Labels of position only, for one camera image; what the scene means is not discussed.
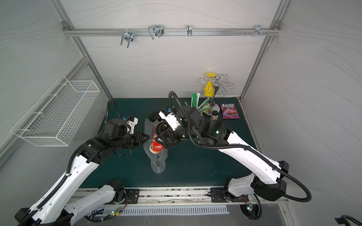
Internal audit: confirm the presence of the pink snack packet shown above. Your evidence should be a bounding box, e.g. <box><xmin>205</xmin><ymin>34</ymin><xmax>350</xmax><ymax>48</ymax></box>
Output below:
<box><xmin>221</xmin><ymin>104</ymin><xmax>240</xmax><ymax>119</ymax></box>

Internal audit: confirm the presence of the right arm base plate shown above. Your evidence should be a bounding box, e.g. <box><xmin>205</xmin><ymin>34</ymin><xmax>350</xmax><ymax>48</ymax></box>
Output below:
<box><xmin>207</xmin><ymin>187</ymin><xmax>249</xmax><ymax>203</ymax></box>

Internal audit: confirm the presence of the clear plastic carrier bag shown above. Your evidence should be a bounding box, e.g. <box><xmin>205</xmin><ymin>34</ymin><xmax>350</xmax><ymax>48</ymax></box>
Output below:
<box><xmin>143</xmin><ymin>119</ymin><xmax>168</xmax><ymax>174</ymax></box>

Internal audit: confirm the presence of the metal u-bolt hook middle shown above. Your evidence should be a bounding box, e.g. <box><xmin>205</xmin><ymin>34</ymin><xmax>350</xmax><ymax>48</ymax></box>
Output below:
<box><xmin>148</xmin><ymin>24</ymin><xmax>165</xmax><ymax>40</ymax></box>

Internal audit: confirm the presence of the yellow hanging cup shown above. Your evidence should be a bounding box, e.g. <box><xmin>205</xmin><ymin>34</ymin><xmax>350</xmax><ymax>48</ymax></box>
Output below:
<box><xmin>204</xmin><ymin>72</ymin><xmax>217</xmax><ymax>98</ymax></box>

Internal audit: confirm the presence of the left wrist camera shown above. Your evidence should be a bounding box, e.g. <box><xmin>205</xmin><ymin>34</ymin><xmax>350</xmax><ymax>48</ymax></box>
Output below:
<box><xmin>127</xmin><ymin>116</ymin><xmax>139</xmax><ymax>134</ymax></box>

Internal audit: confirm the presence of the small metal clip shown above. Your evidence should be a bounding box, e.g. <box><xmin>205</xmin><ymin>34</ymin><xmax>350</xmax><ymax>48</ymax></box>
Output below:
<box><xmin>186</xmin><ymin>25</ymin><xmax>192</xmax><ymax>37</ymax></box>

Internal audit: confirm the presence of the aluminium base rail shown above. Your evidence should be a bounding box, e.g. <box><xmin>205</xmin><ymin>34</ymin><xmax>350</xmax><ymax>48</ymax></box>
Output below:
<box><xmin>67</xmin><ymin>186</ymin><xmax>290</xmax><ymax>206</ymax></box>

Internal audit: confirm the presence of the small brown bottle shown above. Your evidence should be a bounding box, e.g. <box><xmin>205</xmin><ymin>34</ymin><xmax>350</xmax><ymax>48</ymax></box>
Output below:
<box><xmin>210</xmin><ymin>110</ymin><xmax>219</xmax><ymax>121</ymax></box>

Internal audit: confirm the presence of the metal bracket hook right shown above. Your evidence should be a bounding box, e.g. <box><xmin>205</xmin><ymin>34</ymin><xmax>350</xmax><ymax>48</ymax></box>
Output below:
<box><xmin>245</xmin><ymin>25</ymin><xmax>270</xmax><ymax>36</ymax></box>

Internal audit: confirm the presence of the metal u-bolt hook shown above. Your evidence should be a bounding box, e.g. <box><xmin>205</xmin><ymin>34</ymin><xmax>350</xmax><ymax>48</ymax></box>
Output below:
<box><xmin>148</xmin><ymin>24</ymin><xmax>165</xmax><ymax>40</ymax></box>
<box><xmin>120</xmin><ymin>31</ymin><xmax>134</xmax><ymax>48</ymax></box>

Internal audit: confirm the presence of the horizontal aluminium rail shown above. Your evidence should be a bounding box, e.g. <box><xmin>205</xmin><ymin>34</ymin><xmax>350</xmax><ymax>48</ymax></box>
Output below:
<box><xmin>63</xmin><ymin>27</ymin><xmax>281</xmax><ymax>37</ymax></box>

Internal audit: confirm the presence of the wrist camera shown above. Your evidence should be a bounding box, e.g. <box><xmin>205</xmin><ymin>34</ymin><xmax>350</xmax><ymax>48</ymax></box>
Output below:
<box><xmin>127</xmin><ymin>116</ymin><xmax>139</xmax><ymax>134</ymax></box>
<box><xmin>158</xmin><ymin>111</ymin><xmax>182</xmax><ymax>131</ymax></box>

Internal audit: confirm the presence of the white slotted cable duct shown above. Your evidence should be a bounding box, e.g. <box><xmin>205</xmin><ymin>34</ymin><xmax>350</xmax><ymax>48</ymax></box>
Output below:
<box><xmin>118</xmin><ymin>205</ymin><xmax>230</xmax><ymax>216</ymax></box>

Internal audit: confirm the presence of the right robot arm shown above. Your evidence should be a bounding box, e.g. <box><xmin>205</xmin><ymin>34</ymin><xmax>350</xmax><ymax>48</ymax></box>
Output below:
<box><xmin>150</xmin><ymin>106</ymin><xmax>312</xmax><ymax>202</ymax></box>

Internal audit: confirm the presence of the red paper cup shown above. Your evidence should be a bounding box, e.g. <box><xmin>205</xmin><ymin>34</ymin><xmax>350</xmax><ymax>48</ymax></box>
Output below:
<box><xmin>150</xmin><ymin>112</ymin><xmax>162</xmax><ymax>122</ymax></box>
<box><xmin>150</xmin><ymin>122</ymin><xmax>166</xmax><ymax>154</ymax></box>

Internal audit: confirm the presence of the metal spiral cup stand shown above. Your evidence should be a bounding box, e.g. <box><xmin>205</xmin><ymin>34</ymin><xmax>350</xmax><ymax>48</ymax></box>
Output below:
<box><xmin>198</xmin><ymin>74</ymin><xmax>235</xmax><ymax>115</ymax></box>

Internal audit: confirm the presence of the white wire basket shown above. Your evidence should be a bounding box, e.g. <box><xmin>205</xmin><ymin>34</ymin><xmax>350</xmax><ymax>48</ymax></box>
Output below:
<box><xmin>10</xmin><ymin>75</ymin><xmax>100</xmax><ymax>147</ymax></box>

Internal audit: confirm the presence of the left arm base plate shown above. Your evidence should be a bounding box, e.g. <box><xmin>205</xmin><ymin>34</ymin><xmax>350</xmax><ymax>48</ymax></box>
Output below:
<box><xmin>111</xmin><ymin>189</ymin><xmax>140</xmax><ymax>205</ymax></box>

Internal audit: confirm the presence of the green straws bundle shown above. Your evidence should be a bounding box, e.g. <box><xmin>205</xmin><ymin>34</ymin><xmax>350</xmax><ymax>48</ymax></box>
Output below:
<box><xmin>184</xmin><ymin>93</ymin><xmax>211</xmax><ymax>114</ymax></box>

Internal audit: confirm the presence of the metal u-bolt hook left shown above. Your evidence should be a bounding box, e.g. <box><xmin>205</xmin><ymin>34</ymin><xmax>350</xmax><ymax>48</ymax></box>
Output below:
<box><xmin>120</xmin><ymin>31</ymin><xmax>134</xmax><ymax>48</ymax></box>

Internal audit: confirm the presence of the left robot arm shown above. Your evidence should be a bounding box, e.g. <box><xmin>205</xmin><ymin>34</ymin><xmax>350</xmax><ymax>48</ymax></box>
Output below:
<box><xmin>15</xmin><ymin>116</ymin><xmax>150</xmax><ymax>226</ymax></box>

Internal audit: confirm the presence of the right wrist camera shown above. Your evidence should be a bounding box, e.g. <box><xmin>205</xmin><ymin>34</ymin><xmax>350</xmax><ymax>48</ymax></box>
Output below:
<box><xmin>158</xmin><ymin>111</ymin><xmax>182</xmax><ymax>131</ymax></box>

